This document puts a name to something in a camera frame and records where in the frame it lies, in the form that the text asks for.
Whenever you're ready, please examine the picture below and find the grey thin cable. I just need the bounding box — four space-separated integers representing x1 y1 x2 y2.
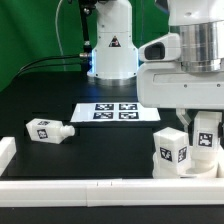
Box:
54 0 68 72

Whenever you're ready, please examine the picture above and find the white front fence bar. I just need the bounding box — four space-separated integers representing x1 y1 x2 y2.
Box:
0 178 224 207

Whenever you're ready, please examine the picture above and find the white round stool seat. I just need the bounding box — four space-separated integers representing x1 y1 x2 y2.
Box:
152 153 224 179

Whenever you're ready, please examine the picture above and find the white marker sheet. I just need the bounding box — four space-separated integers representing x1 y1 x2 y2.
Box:
71 102 160 122

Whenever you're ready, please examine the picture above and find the white fence bar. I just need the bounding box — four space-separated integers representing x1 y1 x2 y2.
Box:
0 137 16 176
0 178 224 207

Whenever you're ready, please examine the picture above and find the black vertical cable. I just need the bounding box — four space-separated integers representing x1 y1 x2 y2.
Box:
78 0 98 72

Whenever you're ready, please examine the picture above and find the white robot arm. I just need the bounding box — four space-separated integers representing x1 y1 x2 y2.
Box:
88 0 224 124

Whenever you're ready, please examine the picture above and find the lower black cable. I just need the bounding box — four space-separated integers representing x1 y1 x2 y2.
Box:
17 59 92 78

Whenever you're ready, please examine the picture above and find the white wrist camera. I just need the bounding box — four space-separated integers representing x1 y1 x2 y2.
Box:
138 33 181 62

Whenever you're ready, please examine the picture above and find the white left fence bar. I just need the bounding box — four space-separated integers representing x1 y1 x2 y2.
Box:
0 137 16 176

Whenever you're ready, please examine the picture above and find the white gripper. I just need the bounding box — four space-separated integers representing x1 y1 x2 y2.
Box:
137 62 224 138

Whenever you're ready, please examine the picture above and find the upper black cable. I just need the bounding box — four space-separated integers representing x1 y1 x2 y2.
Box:
18 53 93 73

